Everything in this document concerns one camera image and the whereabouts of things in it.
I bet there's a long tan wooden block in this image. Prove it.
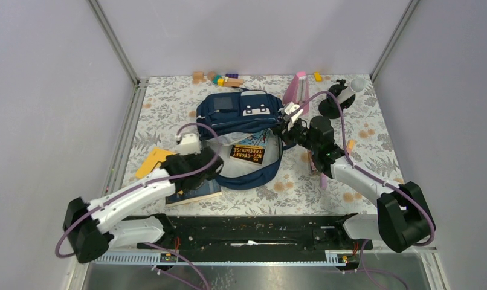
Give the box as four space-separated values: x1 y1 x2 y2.
223 78 244 88

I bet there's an orange pink highlighter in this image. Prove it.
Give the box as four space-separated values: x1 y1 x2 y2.
346 140 356 155

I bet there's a pink metronome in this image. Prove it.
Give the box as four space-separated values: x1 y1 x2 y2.
283 71 310 106

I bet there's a light purple marker pen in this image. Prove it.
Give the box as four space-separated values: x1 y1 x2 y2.
319 173 328 190

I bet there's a purple cable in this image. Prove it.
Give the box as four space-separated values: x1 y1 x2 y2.
54 122 224 259
289 90 436 246

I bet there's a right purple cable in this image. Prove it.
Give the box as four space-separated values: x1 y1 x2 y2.
289 90 436 246

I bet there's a slotted grey cable duct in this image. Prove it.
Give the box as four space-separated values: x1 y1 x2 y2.
94 250 346 266

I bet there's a plain yellow book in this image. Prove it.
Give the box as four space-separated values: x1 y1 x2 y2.
135 148 173 179

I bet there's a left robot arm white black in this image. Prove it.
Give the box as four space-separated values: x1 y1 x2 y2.
55 149 224 263

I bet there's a teal wooden block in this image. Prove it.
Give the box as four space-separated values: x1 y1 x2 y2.
213 75 224 85

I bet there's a yellow black treehouse book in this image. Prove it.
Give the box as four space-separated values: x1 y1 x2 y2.
229 129 270 165

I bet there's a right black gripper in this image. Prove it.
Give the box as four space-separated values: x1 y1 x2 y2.
272 117 320 154

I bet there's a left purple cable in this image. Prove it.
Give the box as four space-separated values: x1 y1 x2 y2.
54 122 224 259

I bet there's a round tan wooden block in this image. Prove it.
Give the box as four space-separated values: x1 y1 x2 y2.
207 71 217 81

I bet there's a dark blue paperback book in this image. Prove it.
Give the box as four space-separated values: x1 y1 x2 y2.
165 179 222 207

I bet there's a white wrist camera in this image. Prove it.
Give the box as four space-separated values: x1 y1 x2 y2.
281 102 304 123
175 133 201 155

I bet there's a purple wooden block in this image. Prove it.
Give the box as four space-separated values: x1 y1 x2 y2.
225 73 239 79

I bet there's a navy blue student backpack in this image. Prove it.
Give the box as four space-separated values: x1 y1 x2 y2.
196 89 287 190

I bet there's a floral patterned table mat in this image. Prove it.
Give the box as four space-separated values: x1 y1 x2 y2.
123 74 403 216

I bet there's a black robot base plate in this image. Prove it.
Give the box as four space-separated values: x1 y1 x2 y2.
156 214 364 255

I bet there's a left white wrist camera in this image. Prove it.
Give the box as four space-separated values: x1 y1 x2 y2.
175 133 201 155

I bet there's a black stand with white tube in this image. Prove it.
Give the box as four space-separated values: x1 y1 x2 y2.
318 77 367 119

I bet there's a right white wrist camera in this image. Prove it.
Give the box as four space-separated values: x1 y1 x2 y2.
281 102 304 123

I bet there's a tan wooden cube block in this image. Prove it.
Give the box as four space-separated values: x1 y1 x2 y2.
192 71 204 80

